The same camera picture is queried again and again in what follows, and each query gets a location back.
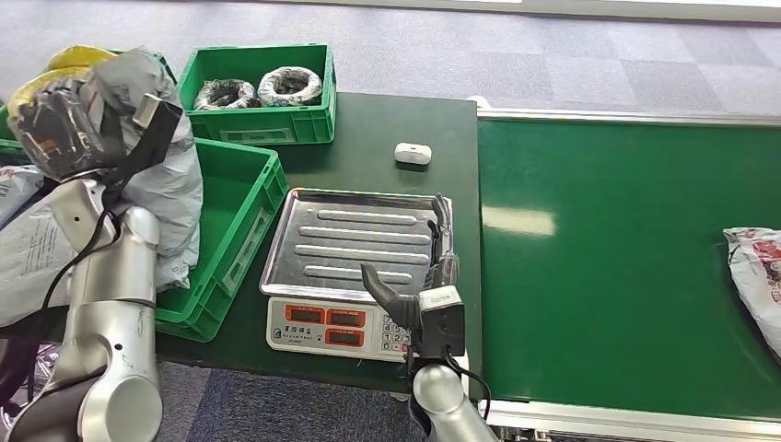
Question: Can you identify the yellow wire coil white label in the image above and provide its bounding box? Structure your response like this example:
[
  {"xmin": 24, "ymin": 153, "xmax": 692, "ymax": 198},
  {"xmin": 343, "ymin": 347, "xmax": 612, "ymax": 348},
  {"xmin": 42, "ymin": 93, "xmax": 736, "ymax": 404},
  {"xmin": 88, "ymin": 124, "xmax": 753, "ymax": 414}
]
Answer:
[{"xmin": 6, "ymin": 66, "xmax": 93, "ymax": 117}]

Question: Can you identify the black left wrist camera cable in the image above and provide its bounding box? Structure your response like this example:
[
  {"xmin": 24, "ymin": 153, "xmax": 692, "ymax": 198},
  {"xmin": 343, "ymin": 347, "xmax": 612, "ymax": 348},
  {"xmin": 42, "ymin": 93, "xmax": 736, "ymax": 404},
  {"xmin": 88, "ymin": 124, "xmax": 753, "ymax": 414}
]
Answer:
[{"xmin": 36, "ymin": 173, "xmax": 133, "ymax": 319}]

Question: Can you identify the crumpled white bag red print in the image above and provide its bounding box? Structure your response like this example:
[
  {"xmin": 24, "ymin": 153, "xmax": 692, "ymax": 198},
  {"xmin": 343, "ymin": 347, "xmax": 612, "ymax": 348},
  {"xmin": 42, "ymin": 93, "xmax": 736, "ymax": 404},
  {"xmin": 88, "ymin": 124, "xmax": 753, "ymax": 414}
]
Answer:
[{"xmin": 0, "ymin": 164, "xmax": 47, "ymax": 230}]

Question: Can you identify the black wire coil white wrap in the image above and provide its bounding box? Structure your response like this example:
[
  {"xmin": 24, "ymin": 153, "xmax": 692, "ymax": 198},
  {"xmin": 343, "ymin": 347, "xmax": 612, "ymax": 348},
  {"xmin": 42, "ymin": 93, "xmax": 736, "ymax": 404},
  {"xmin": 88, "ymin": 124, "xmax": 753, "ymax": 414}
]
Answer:
[{"xmin": 257, "ymin": 65, "xmax": 324, "ymax": 108}]

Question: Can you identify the green crate with mailer bag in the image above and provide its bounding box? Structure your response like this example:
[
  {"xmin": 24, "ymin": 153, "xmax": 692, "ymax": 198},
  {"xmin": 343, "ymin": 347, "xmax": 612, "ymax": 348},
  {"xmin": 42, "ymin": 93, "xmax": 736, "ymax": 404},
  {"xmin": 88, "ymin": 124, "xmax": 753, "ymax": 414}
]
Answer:
[{"xmin": 154, "ymin": 137, "xmax": 290, "ymax": 344}]

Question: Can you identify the white mailer bag black print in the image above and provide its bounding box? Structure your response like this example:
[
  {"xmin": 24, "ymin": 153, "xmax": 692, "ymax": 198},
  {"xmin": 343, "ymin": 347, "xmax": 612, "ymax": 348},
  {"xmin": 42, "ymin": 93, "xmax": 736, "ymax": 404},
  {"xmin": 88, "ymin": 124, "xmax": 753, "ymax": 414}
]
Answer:
[{"xmin": 0, "ymin": 140, "xmax": 204, "ymax": 329}]

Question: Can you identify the small white earbud case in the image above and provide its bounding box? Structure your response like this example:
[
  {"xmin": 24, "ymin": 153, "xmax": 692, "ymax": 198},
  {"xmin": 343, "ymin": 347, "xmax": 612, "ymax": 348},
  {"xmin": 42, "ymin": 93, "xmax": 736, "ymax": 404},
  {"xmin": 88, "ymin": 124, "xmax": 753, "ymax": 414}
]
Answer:
[{"xmin": 393, "ymin": 142, "xmax": 433, "ymax": 166}]

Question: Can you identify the black wire coil clear wrap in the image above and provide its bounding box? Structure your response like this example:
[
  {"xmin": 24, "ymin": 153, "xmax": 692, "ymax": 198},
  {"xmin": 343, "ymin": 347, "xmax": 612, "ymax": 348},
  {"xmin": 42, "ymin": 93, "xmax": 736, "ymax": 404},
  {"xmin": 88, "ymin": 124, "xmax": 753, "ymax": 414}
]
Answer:
[{"xmin": 193, "ymin": 79, "xmax": 258, "ymax": 111}]

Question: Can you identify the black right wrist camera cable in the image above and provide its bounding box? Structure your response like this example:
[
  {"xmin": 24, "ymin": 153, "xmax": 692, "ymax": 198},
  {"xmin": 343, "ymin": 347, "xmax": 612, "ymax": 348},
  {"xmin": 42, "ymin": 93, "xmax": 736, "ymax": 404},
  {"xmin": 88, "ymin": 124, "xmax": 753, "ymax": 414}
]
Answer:
[{"xmin": 404, "ymin": 344, "xmax": 493, "ymax": 437}]

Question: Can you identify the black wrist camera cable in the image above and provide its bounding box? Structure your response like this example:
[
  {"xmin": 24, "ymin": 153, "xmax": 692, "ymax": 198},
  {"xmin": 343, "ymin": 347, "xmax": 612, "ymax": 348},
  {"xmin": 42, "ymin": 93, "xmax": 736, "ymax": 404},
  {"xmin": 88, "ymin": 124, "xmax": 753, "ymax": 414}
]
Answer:
[
  {"xmin": 404, "ymin": 344, "xmax": 493, "ymax": 437},
  {"xmin": 36, "ymin": 173, "xmax": 133, "ymax": 319}
]

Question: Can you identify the grey mailer bag red print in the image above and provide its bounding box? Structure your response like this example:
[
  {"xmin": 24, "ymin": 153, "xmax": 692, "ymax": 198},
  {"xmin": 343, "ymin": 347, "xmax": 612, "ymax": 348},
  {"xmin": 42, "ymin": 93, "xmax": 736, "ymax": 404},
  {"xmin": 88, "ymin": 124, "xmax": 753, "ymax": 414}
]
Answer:
[{"xmin": 722, "ymin": 227, "xmax": 781, "ymax": 362}]

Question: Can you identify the green conveyor belt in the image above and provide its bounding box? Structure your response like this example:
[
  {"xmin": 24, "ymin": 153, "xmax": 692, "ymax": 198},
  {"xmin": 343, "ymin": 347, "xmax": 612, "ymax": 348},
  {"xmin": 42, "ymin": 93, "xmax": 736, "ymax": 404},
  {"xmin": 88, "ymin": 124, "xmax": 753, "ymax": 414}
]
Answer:
[{"xmin": 477, "ymin": 108, "xmax": 781, "ymax": 442}]

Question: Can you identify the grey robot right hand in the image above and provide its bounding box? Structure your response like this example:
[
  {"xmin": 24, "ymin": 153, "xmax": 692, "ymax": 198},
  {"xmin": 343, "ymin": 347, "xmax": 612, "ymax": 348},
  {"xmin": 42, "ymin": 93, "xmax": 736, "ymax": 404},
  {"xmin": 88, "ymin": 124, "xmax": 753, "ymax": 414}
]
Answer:
[{"xmin": 360, "ymin": 192, "xmax": 460, "ymax": 330}]

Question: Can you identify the white scale with steel tray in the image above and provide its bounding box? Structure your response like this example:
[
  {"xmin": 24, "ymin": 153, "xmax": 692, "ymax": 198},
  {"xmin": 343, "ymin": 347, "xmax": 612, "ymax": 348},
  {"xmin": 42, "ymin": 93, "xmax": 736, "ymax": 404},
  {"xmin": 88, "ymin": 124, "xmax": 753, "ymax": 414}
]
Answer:
[{"xmin": 260, "ymin": 187, "xmax": 456, "ymax": 364}]

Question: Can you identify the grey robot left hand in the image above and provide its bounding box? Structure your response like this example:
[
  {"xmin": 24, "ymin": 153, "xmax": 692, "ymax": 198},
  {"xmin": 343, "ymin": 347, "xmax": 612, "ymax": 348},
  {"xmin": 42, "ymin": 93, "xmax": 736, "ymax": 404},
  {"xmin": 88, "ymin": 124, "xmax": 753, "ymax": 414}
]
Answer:
[{"xmin": 8, "ymin": 77, "xmax": 124, "ymax": 183}]

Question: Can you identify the green crate with wrapped coils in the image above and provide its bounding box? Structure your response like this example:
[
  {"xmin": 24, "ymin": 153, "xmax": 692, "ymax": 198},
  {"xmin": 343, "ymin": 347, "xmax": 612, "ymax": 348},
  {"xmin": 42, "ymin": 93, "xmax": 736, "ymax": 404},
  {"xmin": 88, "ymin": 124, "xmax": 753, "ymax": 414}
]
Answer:
[{"xmin": 177, "ymin": 42, "xmax": 337, "ymax": 146}]

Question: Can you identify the green crate with yellow coils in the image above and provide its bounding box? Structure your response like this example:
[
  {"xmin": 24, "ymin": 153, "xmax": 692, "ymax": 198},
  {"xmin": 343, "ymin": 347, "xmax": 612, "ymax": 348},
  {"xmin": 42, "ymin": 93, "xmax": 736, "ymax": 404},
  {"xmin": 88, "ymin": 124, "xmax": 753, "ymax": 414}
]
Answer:
[{"xmin": 0, "ymin": 52, "xmax": 179, "ymax": 167}]

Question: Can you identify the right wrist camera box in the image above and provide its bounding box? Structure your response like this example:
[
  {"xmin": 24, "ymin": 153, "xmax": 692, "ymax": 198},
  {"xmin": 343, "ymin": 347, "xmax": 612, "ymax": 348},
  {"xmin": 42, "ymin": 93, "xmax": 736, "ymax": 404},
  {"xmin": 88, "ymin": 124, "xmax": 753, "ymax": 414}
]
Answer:
[{"xmin": 417, "ymin": 285, "xmax": 467, "ymax": 360}]

